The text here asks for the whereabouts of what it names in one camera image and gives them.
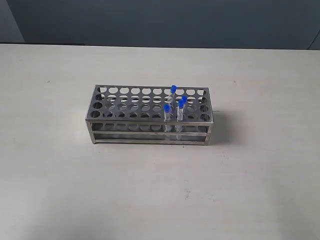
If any blue-capped test tube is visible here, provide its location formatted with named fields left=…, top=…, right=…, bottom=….
left=168, top=85, right=177, bottom=104
left=181, top=95, right=188, bottom=105
left=176, top=99, right=185, bottom=133
left=163, top=104, right=172, bottom=132

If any stainless steel test tube rack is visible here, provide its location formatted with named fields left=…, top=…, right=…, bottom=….
left=85, top=84, right=214, bottom=146

